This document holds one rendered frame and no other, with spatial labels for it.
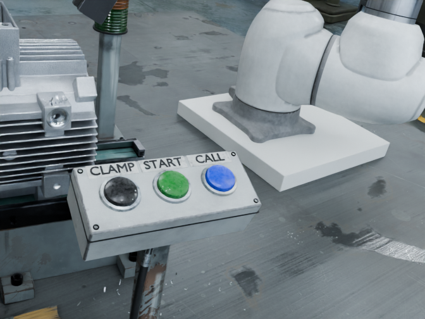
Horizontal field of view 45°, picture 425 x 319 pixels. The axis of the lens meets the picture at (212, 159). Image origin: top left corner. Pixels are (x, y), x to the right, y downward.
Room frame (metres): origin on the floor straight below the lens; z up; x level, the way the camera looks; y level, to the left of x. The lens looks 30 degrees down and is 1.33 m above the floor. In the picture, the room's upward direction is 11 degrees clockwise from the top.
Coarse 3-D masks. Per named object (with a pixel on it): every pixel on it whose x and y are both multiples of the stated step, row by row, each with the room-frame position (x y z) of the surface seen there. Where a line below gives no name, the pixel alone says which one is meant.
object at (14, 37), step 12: (0, 12) 0.58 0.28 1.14; (0, 24) 0.51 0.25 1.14; (12, 24) 0.52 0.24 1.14; (0, 36) 0.50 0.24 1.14; (12, 36) 0.51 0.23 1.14; (0, 48) 0.50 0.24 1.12; (12, 48) 0.51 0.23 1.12; (0, 60) 0.50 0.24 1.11; (12, 60) 0.51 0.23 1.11; (0, 72) 0.50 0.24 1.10; (12, 72) 0.51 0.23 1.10; (0, 84) 0.50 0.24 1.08; (12, 84) 0.51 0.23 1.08
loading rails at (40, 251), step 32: (96, 160) 0.64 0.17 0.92; (128, 160) 0.67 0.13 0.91; (0, 224) 0.48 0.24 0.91; (32, 224) 0.50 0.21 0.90; (64, 224) 0.52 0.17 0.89; (0, 256) 0.48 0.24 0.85; (32, 256) 0.50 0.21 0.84; (64, 256) 0.52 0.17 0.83; (128, 256) 0.56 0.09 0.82; (0, 288) 0.47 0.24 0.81; (32, 288) 0.47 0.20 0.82
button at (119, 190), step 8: (112, 184) 0.37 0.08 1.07; (120, 184) 0.37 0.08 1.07; (128, 184) 0.37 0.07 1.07; (104, 192) 0.36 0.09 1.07; (112, 192) 0.36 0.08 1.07; (120, 192) 0.36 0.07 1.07; (128, 192) 0.36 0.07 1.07; (136, 192) 0.37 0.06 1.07; (112, 200) 0.35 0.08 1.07; (120, 200) 0.35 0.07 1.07; (128, 200) 0.36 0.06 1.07
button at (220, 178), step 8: (208, 168) 0.42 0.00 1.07; (216, 168) 0.42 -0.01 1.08; (224, 168) 0.43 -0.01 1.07; (208, 176) 0.41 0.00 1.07; (216, 176) 0.42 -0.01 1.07; (224, 176) 0.42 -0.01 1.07; (232, 176) 0.42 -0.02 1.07; (216, 184) 0.41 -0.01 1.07; (224, 184) 0.41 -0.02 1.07; (232, 184) 0.41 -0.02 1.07
